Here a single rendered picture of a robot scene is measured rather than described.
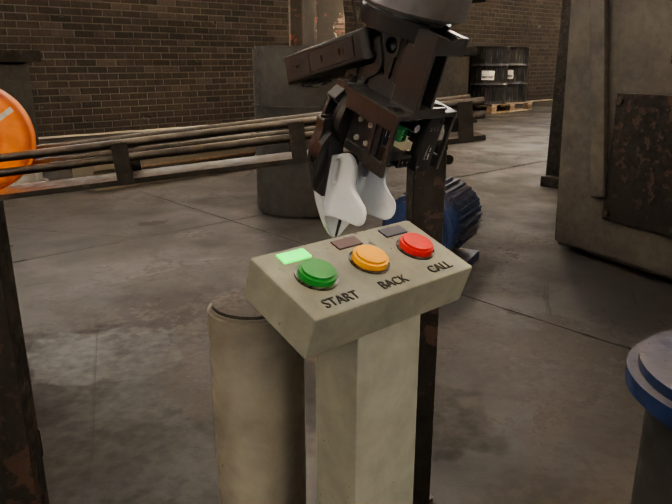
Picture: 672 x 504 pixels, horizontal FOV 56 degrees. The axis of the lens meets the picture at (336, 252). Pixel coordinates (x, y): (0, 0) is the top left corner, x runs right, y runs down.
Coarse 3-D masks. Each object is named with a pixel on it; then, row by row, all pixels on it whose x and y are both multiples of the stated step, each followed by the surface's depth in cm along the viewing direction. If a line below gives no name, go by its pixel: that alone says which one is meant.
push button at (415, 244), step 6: (408, 234) 74; (414, 234) 74; (420, 234) 74; (402, 240) 73; (408, 240) 73; (414, 240) 73; (420, 240) 73; (426, 240) 74; (402, 246) 72; (408, 246) 72; (414, 246) 72; (420, 246) 72; (426, 246) 72; (432, 246) 73; (408, 252) 72; (414, 252) 72; (420, 252) 72; (426, 252) 72
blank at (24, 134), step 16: (0, 96) 86; (0, 112) 87; (16, 112) 87; (0, 128) 88; (16, 128) 88; (32, 128) 90; (0, 144) 88; (16, 144) 88; (32, 144) 90; (32, 160) 92; (16, 176) 90
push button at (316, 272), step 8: (304, 264) 63; (312, 264) 64; (320, 264) 64; (328, 264) 64; (304, 272) 62; (312, 272) 62; (320, 272) 63; (328, 272) 63; (336, 272) 64; (304, 280) 62; (312, 280) 62; (320, 280) 62; (328, 280) 62
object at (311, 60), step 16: (352, 32) 50; (368, 32) 49; (304, 48) 56; (320, 48) 53; (336, 48) 52; (352, 48) 50; (368, 48) 50; (288, 64) 57; (304, 64) 55; (320, 64) 54; (336, 64) 52; (352, 64) 51; (368, 64) 53; (288, 80) 57; (304, 80) 57; (320, 80) 57
